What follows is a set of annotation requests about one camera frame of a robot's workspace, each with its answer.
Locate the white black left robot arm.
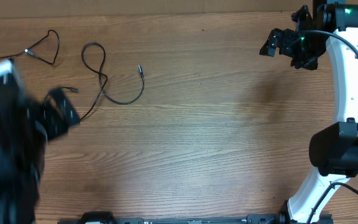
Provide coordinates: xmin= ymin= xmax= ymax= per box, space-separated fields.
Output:
xmin=0 ymin=82 xmax=80 ymax=223

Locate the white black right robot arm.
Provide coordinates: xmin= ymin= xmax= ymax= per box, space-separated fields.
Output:
xmin=246 ymin=0 xmax=358 ymax=223

